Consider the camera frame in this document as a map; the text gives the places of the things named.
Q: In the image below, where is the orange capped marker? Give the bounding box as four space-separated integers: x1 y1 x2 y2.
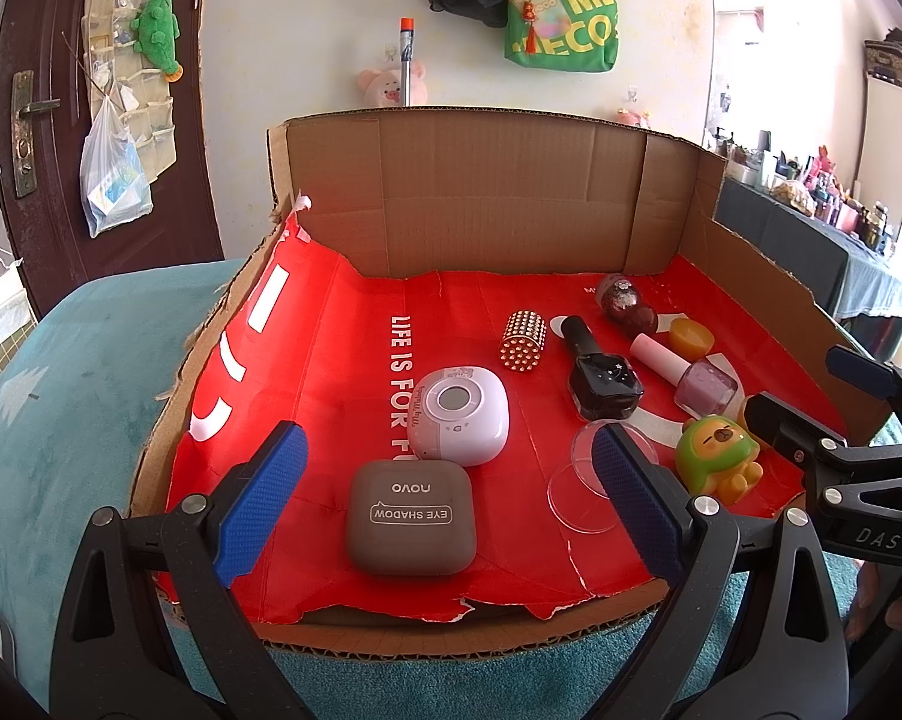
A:
398 16 414 110

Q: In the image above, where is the pink pig plush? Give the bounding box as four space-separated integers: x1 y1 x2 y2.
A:
356 62 429 110

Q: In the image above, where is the studded gold cylinder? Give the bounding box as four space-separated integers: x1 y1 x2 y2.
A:
498 310 548 374

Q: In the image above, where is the green plush toy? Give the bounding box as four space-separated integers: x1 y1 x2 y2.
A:
130 0 185 83

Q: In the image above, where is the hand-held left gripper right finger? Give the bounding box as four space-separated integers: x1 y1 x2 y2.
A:
592 422 851 720

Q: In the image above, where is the beige hanging organizer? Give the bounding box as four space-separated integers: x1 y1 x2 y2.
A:
79 0 178 181

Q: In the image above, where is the dark red glitter bottle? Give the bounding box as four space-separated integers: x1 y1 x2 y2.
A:
595 274 660 337

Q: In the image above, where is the white wardrobe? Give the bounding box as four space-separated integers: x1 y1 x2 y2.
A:
856 75 902 241

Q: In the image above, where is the pale pink round device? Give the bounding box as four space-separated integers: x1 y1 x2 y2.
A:
407 366 510 468

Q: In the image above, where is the brass door handle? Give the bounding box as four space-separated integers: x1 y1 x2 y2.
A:
11 71 62 200

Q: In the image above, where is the cardboard box with red lining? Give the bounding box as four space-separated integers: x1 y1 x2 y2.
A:
128 109 898 665

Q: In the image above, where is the black nail polish bottle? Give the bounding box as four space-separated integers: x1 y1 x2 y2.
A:
559 315 645 421

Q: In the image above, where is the green tote bag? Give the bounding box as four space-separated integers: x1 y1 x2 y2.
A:
505 0 621 74

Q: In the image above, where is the clear plastic bag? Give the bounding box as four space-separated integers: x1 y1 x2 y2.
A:
79 94 155 239

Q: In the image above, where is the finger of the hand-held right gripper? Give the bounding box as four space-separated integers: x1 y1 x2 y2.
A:
743 392 851 482
826 345 902 443

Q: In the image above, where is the dark patterned bag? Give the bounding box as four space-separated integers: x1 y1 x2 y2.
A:
863 28 902 95

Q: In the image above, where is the dark brown door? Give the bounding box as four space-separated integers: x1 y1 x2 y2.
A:
0 0 227 316

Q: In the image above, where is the wall mirror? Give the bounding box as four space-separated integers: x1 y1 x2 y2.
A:
702 0 767 151

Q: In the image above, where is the taupe eyeshadow case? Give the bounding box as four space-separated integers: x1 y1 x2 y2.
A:
346 459 478 577

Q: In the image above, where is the pink nail polish bottle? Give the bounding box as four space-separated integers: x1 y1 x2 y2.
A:
631 334 741 417

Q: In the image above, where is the table with blue cloth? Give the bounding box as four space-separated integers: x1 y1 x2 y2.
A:
766 195 902 331

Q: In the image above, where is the amber round bowl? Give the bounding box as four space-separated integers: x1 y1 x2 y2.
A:
668 317 714 361

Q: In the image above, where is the clear glass cup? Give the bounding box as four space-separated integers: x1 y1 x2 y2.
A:
547 420 662 535

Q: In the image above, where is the green and yellow toy figure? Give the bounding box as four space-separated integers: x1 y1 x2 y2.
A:
674 394 771 507

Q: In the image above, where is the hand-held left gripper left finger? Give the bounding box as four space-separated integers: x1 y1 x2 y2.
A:
49 420 311 720

